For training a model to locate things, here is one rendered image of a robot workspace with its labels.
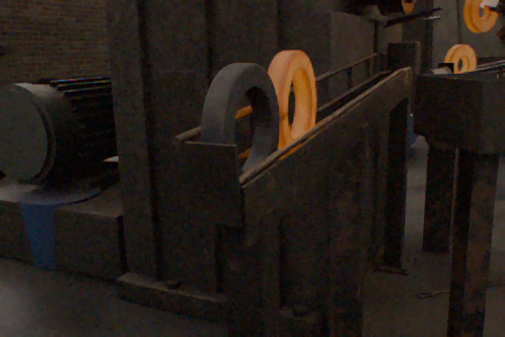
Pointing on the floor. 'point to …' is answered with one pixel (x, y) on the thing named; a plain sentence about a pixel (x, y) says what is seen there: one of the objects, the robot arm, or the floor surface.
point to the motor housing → (439, 196)
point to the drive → (63, 170)
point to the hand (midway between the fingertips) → (481, 5)
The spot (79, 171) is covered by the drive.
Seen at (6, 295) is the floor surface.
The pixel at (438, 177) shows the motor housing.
